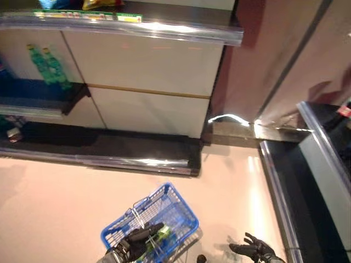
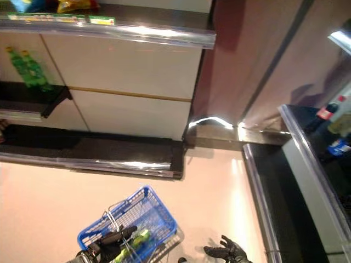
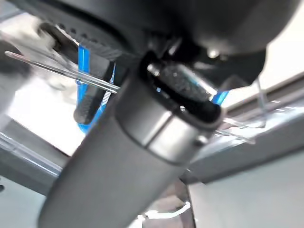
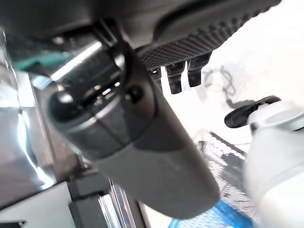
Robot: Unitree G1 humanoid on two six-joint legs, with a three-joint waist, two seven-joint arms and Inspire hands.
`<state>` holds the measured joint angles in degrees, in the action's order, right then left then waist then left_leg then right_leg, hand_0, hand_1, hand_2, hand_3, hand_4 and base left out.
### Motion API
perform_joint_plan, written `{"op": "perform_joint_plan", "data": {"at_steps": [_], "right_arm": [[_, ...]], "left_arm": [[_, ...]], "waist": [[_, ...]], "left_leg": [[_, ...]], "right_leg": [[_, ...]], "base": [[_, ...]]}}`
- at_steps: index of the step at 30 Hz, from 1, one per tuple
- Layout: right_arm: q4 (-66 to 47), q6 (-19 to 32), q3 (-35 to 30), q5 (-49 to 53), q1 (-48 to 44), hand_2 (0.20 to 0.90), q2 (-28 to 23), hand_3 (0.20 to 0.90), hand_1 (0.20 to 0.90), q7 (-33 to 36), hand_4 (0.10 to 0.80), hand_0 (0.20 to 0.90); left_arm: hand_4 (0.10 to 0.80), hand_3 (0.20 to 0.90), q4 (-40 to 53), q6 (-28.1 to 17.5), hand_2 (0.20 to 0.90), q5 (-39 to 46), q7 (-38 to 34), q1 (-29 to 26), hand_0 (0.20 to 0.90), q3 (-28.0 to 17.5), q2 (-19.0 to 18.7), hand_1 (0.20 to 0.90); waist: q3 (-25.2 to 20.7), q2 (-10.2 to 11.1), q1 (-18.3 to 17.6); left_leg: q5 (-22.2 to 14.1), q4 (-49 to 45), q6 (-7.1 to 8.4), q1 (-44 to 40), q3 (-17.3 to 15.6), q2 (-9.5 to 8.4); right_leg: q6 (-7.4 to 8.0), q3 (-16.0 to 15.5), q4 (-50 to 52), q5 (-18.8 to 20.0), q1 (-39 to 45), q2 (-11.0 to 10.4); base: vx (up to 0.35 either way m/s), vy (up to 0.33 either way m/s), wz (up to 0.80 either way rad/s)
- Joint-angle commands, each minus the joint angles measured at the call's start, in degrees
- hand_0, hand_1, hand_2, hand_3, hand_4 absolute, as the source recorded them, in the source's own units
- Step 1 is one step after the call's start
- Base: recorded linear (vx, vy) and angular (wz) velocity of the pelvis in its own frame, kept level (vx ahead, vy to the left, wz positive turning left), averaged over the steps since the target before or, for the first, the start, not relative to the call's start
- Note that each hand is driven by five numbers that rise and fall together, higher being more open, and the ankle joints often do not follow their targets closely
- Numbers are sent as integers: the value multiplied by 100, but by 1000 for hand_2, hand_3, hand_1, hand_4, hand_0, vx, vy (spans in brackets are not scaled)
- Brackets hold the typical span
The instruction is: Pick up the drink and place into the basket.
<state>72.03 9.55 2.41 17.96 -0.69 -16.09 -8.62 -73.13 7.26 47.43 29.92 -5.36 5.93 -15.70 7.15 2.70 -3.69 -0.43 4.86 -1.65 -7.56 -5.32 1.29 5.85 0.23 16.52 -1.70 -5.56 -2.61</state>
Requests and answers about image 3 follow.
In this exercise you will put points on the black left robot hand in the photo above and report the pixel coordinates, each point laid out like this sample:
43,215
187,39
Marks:
118,166

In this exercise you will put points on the blue plastic shopping basket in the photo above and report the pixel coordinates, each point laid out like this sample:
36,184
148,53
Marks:
83,61

